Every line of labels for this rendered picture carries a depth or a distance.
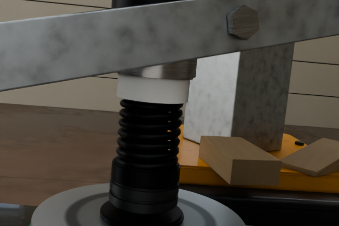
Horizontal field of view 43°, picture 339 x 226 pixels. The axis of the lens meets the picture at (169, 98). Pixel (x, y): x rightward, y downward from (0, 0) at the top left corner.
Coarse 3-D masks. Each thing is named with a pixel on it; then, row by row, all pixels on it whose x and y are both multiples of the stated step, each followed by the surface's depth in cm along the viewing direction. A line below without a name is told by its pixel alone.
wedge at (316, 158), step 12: (312, 144) 106; (324, 144) 106; (336, 144) 106; (288, 156) 100; (300, 156) 100; (312, 156) 99; (324, 156) 99; (336, 156) 98; (300, 168) 94; (312, 168) 93; (324, 168) 93; (336, 168) 97
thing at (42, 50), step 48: (192, 0) 36; (240, 0) 37; (288, 0) 39; (336, 0) 41; (0, 48) 31; (48, 48) 32; (96, 48) 34; (144, 48) 35; (192, 48) 36; (240, 48) 38
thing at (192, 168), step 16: (192, 144) 111; (288, 144) 123; (304, 144) 125; (192, 160) 95; (192, 176) 91; (208, 176) 91; (288, 176) 93; (304, 176) 93; (320, 176) 94; (336, 176) 94; (336, 192) 95
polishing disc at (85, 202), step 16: (64, 192) 48; (80, 192) 49; (96, 192) 49; (192, 192) 52; (48, 208) 43; (64, 208) 44; (80, 208) 44; (96, 208) 45; (192, 208) 47; (208, 208) 48; (224, 208) 48; (32, 224) 39; (48, 224) 40; (64, 224) 40; (80, 224) 40; (96, 224) 41; (192, 224) 43; (208, 224) 43; (224, 224) 44; (240, 224) 44
